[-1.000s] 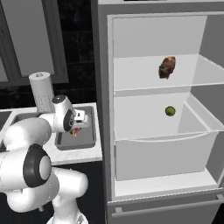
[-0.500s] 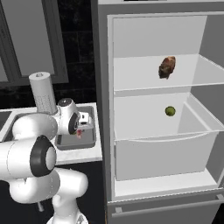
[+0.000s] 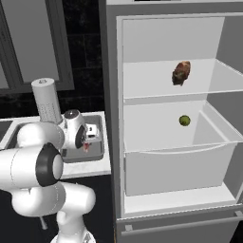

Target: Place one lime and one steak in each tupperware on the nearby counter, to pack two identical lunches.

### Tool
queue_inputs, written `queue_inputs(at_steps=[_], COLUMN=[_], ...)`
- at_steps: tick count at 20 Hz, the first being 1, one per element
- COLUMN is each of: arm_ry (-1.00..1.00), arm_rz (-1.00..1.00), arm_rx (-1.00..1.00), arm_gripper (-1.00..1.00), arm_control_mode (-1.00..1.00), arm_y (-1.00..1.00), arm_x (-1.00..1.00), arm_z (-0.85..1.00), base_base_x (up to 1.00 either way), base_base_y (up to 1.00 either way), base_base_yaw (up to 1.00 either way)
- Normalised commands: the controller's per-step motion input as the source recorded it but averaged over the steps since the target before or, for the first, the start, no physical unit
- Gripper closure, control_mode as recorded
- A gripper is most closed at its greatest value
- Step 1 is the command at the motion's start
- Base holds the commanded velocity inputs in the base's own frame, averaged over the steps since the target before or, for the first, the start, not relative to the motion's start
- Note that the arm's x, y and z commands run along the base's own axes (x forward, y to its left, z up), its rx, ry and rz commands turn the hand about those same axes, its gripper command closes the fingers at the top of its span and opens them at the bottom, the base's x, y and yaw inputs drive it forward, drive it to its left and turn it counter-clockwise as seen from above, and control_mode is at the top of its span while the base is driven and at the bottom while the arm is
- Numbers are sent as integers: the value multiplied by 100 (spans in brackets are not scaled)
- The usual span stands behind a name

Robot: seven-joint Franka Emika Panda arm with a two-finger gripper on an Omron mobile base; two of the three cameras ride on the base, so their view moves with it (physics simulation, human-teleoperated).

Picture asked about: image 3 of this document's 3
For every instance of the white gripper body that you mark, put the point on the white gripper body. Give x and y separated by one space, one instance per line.
95 136

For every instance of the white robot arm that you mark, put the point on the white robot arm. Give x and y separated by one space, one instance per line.
25 164

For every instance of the small red steak piece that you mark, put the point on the small red steak piece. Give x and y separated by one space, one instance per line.
86 147

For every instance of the grey tupperware container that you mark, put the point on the grey tupperware container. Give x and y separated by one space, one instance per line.
96 152

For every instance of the green lime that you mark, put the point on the green lime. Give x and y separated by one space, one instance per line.
184 120

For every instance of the brown red steak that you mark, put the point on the brown red steak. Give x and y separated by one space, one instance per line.
181 73

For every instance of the grey fridge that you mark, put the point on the grey fridge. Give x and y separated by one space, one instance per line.
110 95

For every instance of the white perforated cylinder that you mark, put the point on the white perforated cylinder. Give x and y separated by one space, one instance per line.
47 101

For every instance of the white fridge shelf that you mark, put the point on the white fridge shelf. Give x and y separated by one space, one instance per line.
152 79

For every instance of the white fridge drawer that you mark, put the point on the white fridge drawer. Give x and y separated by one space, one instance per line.
174 171

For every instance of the grey freezer drawer front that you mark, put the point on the grey freezer drawer front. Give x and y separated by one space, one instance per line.
177 232

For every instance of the grey wall cupboard door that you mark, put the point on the grey wall cupboard door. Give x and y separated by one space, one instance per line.
34 41

